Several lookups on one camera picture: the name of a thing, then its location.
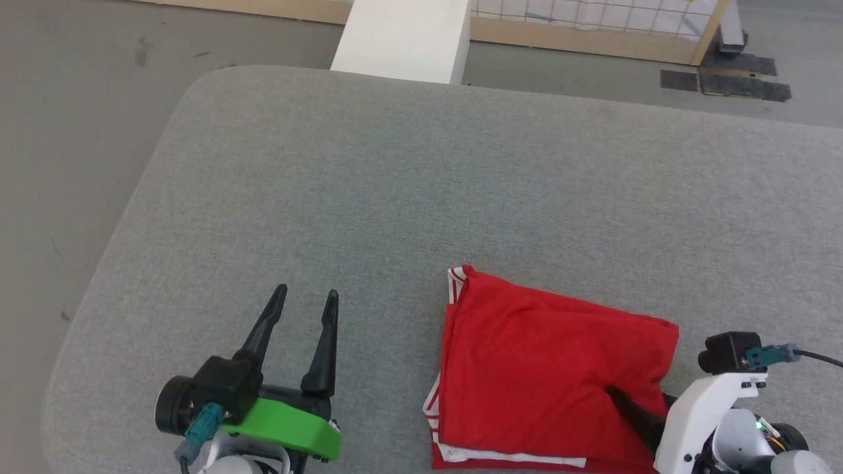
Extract large black floor mat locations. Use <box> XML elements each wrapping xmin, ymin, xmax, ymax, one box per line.
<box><xmin>699</xmin><ymin>51</ymin><xmax>792</xmax><ymax>103</ymax></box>

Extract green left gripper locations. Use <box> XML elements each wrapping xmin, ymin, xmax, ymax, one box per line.
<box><xmin>155</xmin><ymin>284</ymin><xmax>343</xmax><ymax>463</ymax></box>

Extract small black floor mat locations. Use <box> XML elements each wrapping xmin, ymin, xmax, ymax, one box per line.
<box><xmin>661</xmin><ymin>69</ymin><xmax>699</xmax><ymax>92</ymax></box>

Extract metal partition foot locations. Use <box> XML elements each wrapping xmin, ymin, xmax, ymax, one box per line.
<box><xmin>718</xmin><ymin>0</ymin><xmax>749</xmax><ymax>55</ymax></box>

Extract white rectangular box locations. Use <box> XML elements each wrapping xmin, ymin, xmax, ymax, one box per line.
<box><xmin>331</xmin><ymin>0</ymin><xmax>472</xmax><ymax>85</ymax></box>

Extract grey fabric sofa seat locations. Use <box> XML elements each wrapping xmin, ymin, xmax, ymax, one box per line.
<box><xmin>41</xmin><ymin>65</ymin><xmax>843</xmax><ymax>474</ymax></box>

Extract lemon print partition screen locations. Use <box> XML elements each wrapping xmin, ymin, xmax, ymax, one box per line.
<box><xmin>135</xmin><ymin>0</ymin><xmax>732</xmax><ymax>66</ymax></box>

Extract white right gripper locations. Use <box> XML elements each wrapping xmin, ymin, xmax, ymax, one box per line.
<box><xmin>605</xmin><ymin>372</ymin><xmax>812</xmax><ymax>474</ymax></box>

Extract red and white garment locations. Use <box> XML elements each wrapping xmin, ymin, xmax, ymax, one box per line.
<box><xmin>423</xmin><ymin>265</ymin><xmax>680</xmax><ymax>471</ymax></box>

